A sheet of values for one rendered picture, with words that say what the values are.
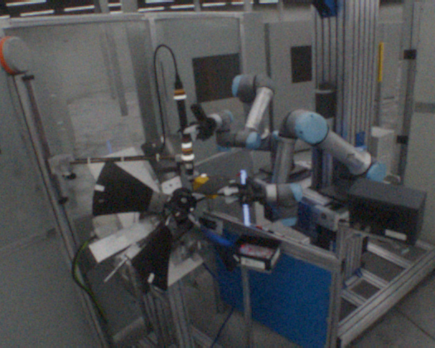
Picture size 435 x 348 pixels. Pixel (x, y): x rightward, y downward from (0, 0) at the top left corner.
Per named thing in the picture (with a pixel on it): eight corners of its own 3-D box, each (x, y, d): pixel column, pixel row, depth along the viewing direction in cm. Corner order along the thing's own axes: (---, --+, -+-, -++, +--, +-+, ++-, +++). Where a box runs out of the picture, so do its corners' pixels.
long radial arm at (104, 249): (141, 224, 148) (148, 215, 139) (149, 238, 147) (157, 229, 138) (84, 253, 130) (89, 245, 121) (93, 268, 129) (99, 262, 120)
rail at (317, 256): (204, 220, 204) (202, 210, 200) (208, 218, 206) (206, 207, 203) (340, 275, 143) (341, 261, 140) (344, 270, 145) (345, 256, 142)
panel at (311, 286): (219, 301, 227) (210, 222, 202) (221, 299, 228) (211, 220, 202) (325, 362, 171) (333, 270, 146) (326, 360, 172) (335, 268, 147)
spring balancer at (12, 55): (-1, 78, 127) (12, 75, 125) (-13, 38, 120) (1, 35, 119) (25, 74, 141) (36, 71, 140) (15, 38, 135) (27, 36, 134)
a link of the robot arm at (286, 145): (276, 103, 142) (259, 204, 158) (287, 107, 132) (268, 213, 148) (298, 106, 145) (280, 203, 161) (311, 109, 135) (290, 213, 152)
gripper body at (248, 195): (237, 193, 136) (265, 191, 134) (238, 183, 143) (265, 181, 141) (238, 208, 139) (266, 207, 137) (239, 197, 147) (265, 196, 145)
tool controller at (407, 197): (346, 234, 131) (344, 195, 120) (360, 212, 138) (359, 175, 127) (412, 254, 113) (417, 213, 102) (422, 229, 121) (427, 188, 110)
